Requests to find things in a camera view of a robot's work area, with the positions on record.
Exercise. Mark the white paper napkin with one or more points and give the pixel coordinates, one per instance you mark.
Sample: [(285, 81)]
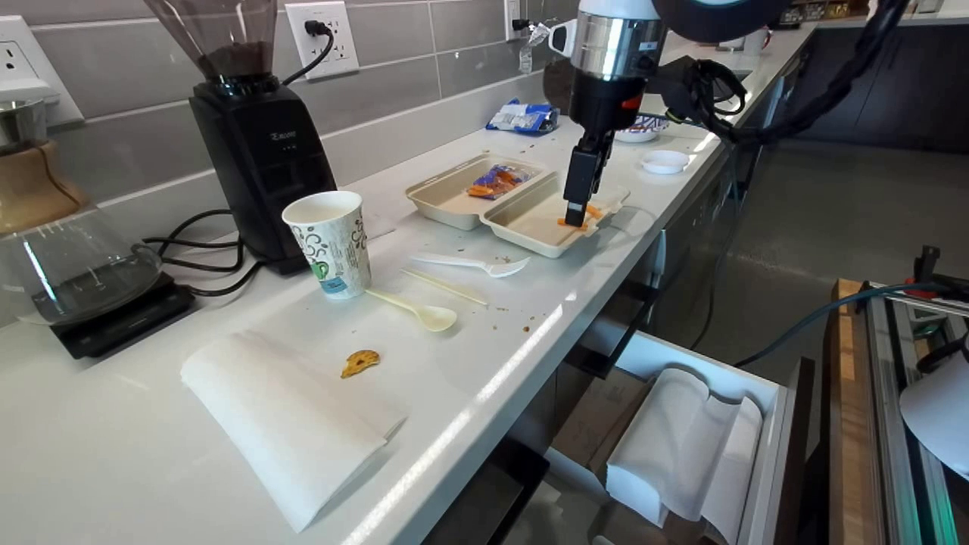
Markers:
[(293, 425)]

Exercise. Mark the black coffee grinder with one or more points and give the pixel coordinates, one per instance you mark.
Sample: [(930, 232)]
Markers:
[(258, 153)]

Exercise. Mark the black coffee scale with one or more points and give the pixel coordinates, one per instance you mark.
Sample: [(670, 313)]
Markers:
[(126, 319)]

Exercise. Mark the round white plastic lid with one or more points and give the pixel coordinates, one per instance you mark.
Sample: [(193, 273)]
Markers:
[(668, 162)]

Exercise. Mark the wooden robot cart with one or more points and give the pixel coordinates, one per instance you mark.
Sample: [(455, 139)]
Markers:
[(857, 425)]

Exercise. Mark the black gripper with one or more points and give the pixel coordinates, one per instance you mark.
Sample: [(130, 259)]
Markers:
[(608, 110)]

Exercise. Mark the white wall outlet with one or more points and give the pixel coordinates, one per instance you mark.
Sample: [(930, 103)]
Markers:
[(19, 70), (321, 41)]

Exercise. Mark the blue snack packet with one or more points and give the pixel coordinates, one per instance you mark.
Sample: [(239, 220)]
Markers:
[(521, 117)]

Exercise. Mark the beige clamshell takeout container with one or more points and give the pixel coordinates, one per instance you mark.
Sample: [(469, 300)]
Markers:
[(518, 207)]

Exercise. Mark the clear plastic snack bag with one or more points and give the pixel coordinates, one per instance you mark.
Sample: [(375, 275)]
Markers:
[(495, 184)]

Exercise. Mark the open cabinet drawer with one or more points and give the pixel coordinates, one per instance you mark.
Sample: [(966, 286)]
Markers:
[(777, 444)]

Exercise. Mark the orange snack stick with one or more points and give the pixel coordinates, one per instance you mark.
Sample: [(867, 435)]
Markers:
[(593, 212)]

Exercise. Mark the orange chip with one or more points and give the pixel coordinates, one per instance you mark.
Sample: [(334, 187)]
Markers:
[(363, 364)]

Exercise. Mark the white plastic fork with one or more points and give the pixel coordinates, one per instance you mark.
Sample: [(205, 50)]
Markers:
[(473, 263)]

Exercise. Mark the glass pour-over carafe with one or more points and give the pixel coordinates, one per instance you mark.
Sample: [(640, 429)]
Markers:
[(72, 261)]

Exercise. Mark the patterned paper cup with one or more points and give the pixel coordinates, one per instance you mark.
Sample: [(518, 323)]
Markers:
[(331, 242)]

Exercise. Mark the cream plastic spoon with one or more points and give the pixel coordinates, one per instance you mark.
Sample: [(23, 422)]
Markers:
[(425, 315)]

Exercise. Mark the small patterned bowl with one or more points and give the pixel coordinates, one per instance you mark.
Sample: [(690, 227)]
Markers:
[(640, 127)]

